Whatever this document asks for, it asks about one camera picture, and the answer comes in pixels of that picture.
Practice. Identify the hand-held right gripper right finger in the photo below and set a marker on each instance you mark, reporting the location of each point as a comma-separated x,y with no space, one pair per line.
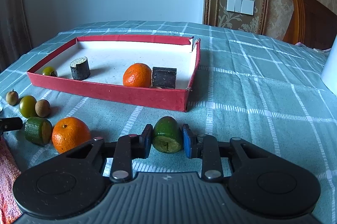
189,142

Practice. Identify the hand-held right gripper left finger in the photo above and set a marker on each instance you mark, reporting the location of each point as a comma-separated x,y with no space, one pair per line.
146,142

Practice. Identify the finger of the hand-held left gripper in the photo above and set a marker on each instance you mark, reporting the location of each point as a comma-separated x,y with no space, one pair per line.
11,124

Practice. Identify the tapered cucumber end piece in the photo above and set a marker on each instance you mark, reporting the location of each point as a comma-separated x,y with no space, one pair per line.
167,134

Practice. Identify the green tomato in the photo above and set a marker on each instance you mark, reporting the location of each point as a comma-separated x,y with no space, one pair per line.
27,106
49,71

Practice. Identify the cut cucumber cylinder piece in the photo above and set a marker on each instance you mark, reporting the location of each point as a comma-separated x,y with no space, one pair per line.
36,130

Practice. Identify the longan with stem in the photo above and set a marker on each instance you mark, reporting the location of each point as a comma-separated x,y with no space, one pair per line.
12,98

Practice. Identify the round tan longan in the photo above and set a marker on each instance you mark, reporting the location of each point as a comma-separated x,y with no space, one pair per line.
42,108

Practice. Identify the orange mandarin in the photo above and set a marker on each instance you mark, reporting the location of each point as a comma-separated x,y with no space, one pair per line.
70,134
137,75

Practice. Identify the red cardboard box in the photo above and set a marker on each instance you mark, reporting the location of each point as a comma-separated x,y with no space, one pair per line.
105,92

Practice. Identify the pink towel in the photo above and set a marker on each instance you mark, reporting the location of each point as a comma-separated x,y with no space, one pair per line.
8,174

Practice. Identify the dark patterned curtain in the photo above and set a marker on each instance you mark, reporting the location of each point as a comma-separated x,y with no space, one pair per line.
13,8

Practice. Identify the white jug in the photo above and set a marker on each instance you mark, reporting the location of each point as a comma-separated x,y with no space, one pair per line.
330,68

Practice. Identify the small pink cloth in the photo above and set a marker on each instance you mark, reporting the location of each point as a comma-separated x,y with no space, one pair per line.
320,49

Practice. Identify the white light switch panel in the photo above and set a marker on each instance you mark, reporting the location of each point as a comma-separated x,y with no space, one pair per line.
240,5

